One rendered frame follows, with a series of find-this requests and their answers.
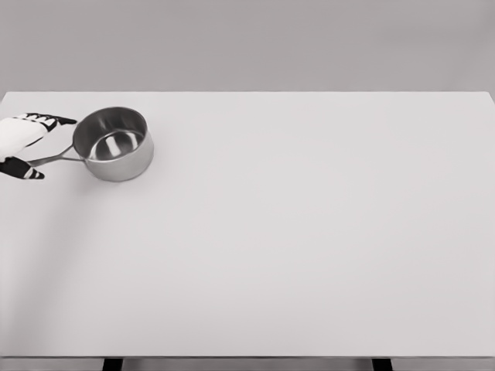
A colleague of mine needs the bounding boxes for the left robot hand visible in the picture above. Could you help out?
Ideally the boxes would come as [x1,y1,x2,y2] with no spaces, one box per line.
[0,112,78,182]

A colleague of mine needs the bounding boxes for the steel saucepan with handle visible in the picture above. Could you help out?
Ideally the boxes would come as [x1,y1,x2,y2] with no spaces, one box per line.
[26,106,155,183]

